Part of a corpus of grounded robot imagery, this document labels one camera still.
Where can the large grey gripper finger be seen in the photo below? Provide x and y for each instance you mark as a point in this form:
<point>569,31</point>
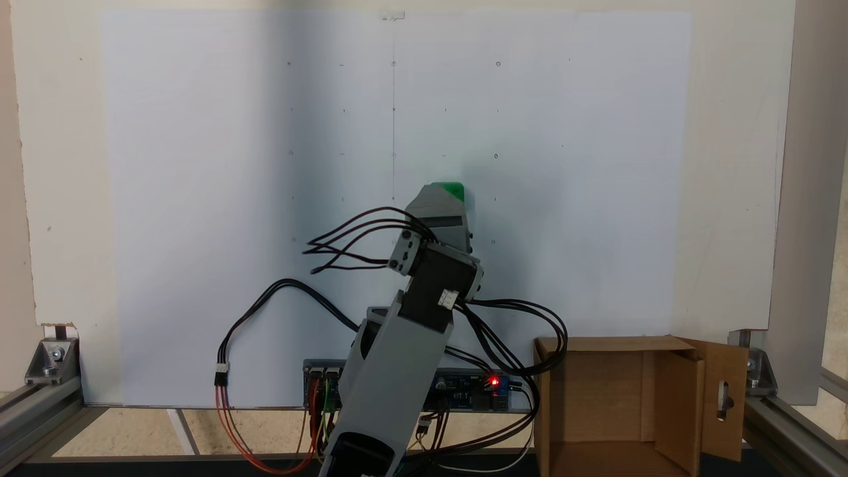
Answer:
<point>434,204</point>

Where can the green die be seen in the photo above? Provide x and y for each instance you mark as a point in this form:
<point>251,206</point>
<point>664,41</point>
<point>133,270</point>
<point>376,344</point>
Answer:
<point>456,192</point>

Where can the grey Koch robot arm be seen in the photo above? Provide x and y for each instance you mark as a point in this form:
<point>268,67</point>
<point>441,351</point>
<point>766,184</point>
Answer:
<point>397,371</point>

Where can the blue circuit board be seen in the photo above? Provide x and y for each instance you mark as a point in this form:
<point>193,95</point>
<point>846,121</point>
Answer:
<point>470,391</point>

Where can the clear tape piece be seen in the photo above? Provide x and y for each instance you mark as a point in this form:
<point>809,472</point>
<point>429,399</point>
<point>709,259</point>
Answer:
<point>393,14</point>

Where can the small driver circuit board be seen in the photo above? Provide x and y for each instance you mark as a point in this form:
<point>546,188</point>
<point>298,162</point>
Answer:
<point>324,391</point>

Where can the brown cardboard box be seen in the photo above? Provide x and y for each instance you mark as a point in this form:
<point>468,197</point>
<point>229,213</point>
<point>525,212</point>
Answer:
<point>596,411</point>

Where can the white paper sheet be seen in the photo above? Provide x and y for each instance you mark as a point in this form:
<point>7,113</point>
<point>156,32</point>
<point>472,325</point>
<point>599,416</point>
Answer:
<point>199,199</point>

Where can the grey base plate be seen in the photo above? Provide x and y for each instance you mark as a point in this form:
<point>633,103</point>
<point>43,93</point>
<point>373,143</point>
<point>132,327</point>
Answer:
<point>311,363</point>

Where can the metal corner bracket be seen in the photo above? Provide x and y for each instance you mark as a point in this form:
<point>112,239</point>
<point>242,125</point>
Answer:
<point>758,371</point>
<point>52,361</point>

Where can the aluminium frame post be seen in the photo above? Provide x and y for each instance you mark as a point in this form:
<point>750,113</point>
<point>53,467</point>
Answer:
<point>808,199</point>

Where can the aluminium frame rail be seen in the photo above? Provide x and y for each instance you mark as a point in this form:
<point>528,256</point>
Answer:
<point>33,417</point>
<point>795,437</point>

